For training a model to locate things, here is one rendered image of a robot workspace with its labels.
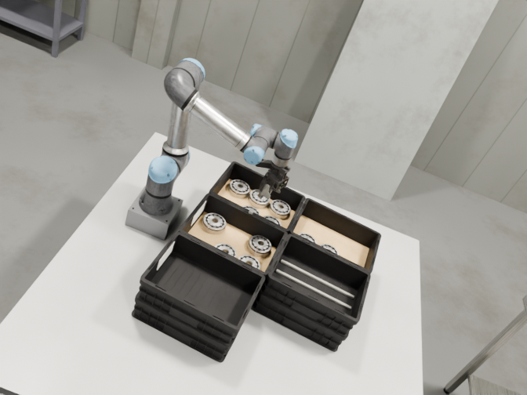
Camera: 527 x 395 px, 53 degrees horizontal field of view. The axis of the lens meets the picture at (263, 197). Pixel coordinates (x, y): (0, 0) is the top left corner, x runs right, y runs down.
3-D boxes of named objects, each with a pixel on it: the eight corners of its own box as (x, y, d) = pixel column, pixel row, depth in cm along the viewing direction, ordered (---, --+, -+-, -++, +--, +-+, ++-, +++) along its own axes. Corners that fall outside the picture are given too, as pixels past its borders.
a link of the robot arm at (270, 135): (248, 131, 208) (274, 141, 208) (256, 118, 217) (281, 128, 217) (244, 147, 213) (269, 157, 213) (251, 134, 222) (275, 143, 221)
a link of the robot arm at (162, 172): (140, 190, 224) (144, 165, 216) (153, 173, 235) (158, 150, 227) (166, 200, 224) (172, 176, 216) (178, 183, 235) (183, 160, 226)
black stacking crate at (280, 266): (258, 295, 213) (267, 277, 206) (280, 251, 236) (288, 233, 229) (346, 340, 210) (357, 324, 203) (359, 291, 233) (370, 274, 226)
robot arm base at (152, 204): (132, 207, 229) (135, 190, 223) (147, 188, 241) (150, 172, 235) (164, 220, 229) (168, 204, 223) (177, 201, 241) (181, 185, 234)
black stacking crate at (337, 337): (249, 310, 220) (258, 293, 212) (271, 266, 243) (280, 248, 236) (335, 355, 217) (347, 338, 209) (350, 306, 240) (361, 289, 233)
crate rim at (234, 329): (137, 283, 186) (138, 278, 185) (176, 234, 210) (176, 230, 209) (237, 335, 183) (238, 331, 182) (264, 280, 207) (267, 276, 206)
